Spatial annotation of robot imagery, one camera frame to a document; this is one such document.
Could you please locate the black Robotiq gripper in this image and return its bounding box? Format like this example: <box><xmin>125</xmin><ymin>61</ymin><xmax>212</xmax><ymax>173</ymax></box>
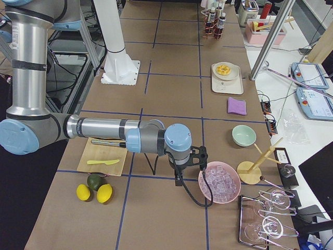
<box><xmin>173</xmin><ymin>146</ymin><xmax>208</xmax><ymax>186</ymax></box>

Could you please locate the tea bottle white cap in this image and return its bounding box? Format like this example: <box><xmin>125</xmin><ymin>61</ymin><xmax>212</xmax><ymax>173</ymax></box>
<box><xmin>215</xmin><ymin>2</ymin><xmax>224</xmax><ymax>19</ymax></box>

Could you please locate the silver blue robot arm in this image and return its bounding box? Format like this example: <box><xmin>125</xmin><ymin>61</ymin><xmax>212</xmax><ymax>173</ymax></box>
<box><xmin>1</xmin><ymin>1</ymin><xmax>208</xmax><ymax>186</ymax></box>

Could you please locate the beige rectangular tray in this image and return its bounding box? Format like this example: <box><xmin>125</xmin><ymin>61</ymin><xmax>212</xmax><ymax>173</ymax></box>
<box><xmin>211</xmin><ymin>70</ymin><xmax>244</xmax><ymax>95</ymax></box>

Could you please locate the metal glass rack tray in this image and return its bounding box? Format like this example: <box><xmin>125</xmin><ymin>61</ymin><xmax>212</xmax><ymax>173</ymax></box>
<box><xmin>238</xmin><ymin>195</ymin><xmax>270</xmax><ymax>249</ymax></box>

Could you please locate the tea bottle in rack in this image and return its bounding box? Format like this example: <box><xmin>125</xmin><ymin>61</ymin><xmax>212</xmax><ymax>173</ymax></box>
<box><xmin>206</xmin><ymin>7</ymin><xmax>216</xmax><ymax>33</ymax></box>
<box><xmin>215</xmin><ymin>12</ymin><xmax>226</xmax><ymax>39</ymax></box>

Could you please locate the pink bowl of ice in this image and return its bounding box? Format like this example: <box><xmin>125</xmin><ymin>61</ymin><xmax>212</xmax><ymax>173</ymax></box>
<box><xmin>205</xmin><ymin>161</ymin><xmax>241</xmax><ymax>204</ymax></box>

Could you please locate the mint green bowl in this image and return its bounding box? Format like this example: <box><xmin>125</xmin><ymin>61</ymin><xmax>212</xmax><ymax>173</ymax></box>
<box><xmin>232</xmin><ymin>125</ymin><xmax>257</xmax><ymax>147</ymax></box>

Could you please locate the wooden mug tree stand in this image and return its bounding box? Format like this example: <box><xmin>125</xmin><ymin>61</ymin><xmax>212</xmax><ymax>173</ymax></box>
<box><xmin>237</xmin><ymin>137</ymin><xmax>283</xmax><ymax>185</ymax></box>

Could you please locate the purple folded cloth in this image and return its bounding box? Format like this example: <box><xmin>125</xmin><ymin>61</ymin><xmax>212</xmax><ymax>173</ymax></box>
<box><xmin>227</xmin><ymin>97</ymin><xmax>247</xmax><ymax>116</ymax></box>

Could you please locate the steel muddler black tip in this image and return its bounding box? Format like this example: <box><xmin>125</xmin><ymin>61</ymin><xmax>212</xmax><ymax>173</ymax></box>
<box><xmin>91</xmin><ymin>139</ymin><xmax>126</xmax><ymax>148</ymax></box>

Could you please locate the glazed donut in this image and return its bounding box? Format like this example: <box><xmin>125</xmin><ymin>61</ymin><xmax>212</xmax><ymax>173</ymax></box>
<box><xmin>215</xmin><ymin>65</ymin><xmax>231</xmax><ymax>76</ymax></box>

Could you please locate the yellow plastic knife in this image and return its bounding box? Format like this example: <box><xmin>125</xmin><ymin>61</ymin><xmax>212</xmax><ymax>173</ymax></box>
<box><xmin>86</xmin><ymin>159</ymin><xmax>120</xmax><ymax>165</ymax></box>

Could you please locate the black scale with jigger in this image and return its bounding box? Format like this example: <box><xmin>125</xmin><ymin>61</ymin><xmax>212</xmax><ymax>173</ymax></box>
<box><xmin>274</xmin><ymin>147</ymin><xmax>299</xmax><ymax>189</ymax></box>

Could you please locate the cream round plate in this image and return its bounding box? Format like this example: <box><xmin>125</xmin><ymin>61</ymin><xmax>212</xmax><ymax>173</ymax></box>
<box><xmin>212</xmin><ymin>62</ymin><xmax>240</xmax><ymax>81</ymax></box>

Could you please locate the upper wine glass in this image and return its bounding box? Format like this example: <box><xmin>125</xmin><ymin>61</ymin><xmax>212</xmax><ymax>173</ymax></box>
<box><xmin>266</xmin><ymin>190</ymin><xmax>290</xmax><ymax>211</ymax></box>

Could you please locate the wine glass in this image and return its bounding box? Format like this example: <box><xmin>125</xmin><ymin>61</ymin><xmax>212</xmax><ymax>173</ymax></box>
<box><xmin>245</xmin><ymin>216</ymin><xmax>284</xmax><ymax>243</ymax></box>
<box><xmin>266</xmin><ymin>190</ymin><xmax>290</xmax><ymax>211</ymax></box>

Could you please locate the clear plastic bag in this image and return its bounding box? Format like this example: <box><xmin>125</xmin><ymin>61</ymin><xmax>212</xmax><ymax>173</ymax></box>
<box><xmin>281</xmin><ymin>109</ymin><xmax>310</xmax><ymax>145</ymax></box>

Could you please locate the yellow lemon right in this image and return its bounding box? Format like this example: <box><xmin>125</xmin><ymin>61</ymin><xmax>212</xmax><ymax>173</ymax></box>
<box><xmin>97</xmin><ymin>184</ymin><xmax>113</xmax><ymax>204</ymax></box>

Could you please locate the yellow lemon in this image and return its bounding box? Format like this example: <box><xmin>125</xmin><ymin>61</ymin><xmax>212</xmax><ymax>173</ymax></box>
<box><xmin>97</xmin><ymin>184</ymin><xmax>113</xmax><ymax>204</ymax></box>
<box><xmin>76</xmin><ymin>184</ymin><xmax>91</xmax><ymax>201</ymax></box>

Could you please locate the lower wine glass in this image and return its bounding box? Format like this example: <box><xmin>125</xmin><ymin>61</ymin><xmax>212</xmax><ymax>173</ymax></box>
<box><xmin>245</xmin><ymin>216</ymin><xmax>284</xmax><ymax>243</ymax></box>

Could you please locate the wooden cutting board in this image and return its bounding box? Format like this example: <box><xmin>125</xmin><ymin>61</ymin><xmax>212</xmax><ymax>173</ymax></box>
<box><xmin>77</xmin><ymin>137</ymin><xmax>127</xmax><ymax>176</ymax></box>

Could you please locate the green lime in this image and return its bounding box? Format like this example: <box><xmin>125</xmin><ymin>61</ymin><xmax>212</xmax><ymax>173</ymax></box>
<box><xmin>87</xmin><ymin>174</ymin><xmax>103</xmax><ymax>191</ymax></box>

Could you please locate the yellow lemon left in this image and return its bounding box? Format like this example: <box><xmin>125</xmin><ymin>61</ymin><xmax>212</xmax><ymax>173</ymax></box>
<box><xmin>76</xmin><ymin>184</ymin><xmax>91</xmax><ymax>201</ymax></box>

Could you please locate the right teach pendant tablet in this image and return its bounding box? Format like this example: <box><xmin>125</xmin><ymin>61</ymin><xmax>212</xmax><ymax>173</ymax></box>
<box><xmin>296</xmin><ymin>87</ymin><xmax>332</xmax><ymax>121</ymax></box>

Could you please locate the teach pendant tablet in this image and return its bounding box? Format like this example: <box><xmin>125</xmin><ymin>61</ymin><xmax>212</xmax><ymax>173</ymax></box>
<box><xmin>296</xmin><ymin>87</ymin><xmax>332</xmax><ymax>121</ymax></box>
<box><xmin>291</xmin><ymin>62</ymin><xmax>329</xmax><ymax>90</ymax></box>

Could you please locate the pink storage bin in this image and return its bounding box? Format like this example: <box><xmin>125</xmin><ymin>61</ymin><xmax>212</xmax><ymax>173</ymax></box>
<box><xmin>245</xmin><ymin>21</ymin><xmax>287</xmax><ymax>45</ymax></box>

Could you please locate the left teach pendant tablet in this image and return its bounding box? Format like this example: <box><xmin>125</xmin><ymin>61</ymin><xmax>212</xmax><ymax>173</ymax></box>
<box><xmin>291</xmin><ymin>62</ymin><xmax>329</xmax><ymax>90</ymax></box>

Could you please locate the cream toaster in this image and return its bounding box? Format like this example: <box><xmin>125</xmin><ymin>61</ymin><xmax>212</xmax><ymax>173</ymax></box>
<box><xmin>238</xmin><ymin>1</ymin><xmax>259</xmax><ymax>27</ymax></box>

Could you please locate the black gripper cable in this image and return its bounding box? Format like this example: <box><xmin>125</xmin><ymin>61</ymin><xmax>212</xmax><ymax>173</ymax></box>
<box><xmin>166</xmin><ymin>152</ymin><xmax>213</xmax><ymax>208</ymax></box>

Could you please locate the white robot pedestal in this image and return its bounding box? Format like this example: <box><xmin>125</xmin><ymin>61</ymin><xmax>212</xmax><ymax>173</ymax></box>
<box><xmin>94</xmin><ymin>0</ymin><xmax>140</xmax><ymax>85</ymax></box>

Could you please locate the copper wire bottle rack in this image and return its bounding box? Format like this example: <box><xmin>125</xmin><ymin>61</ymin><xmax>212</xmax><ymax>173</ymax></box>
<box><xmin>202</xmin><ymin>9</ymin><xmax>224</xmax><ymax>40</ymax></box>

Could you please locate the aluminium frame post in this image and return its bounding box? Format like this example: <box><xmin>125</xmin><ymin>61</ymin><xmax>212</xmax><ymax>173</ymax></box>
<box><xmin>250</xmin><ymin>0</ymin><xmax>295</xmax><ymax>81</ymax></box>

